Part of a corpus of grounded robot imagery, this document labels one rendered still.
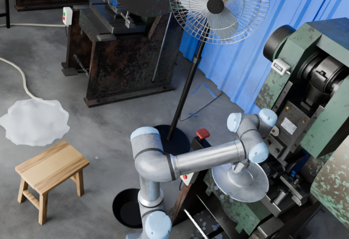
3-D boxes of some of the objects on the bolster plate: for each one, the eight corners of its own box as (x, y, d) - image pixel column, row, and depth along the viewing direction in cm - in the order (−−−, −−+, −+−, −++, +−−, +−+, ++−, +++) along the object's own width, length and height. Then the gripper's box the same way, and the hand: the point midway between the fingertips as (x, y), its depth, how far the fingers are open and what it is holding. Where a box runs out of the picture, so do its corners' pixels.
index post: (277, 205, 170) (286, 194, 164) (272, 200, 172) (281, 189, 166) (280, 203, 172) (289, 191, 166) (276, 198, 173) (284, 187, 167)
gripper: (269, 144, 146) (249, 175, 159) (255, 130, 151) (237, 161, 164) (256, 149, 141) (237, 181, 154) (241, 134, 146) (224, 166, 159)
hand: (233, 171), depth 157 cm, fingers closed
